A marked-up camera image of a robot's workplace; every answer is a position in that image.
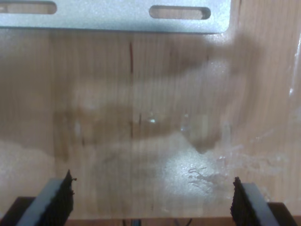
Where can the grey slotted metal bracket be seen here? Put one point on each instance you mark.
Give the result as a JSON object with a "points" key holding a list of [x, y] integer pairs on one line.
{"points": [[117, 18]]}

